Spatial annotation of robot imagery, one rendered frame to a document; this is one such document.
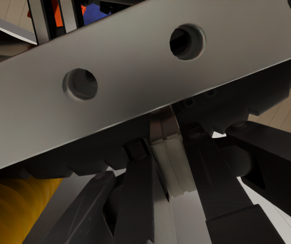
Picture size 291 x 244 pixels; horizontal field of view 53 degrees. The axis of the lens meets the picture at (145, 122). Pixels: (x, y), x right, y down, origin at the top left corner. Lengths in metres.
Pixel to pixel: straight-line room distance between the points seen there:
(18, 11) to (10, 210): 4.70
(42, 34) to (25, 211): 0.14
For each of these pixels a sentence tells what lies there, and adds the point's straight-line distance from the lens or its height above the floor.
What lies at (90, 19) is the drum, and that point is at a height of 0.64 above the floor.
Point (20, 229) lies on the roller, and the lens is 0.25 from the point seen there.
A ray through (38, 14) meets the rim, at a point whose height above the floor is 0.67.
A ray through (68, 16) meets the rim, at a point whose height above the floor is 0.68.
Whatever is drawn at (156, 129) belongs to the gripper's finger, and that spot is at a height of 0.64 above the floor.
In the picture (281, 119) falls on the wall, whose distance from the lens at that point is 5.32.
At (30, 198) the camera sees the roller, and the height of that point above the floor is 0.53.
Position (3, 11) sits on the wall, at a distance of 4.98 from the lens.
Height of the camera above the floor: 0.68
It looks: 14 degrees down
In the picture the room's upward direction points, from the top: 24 degrees clockwise
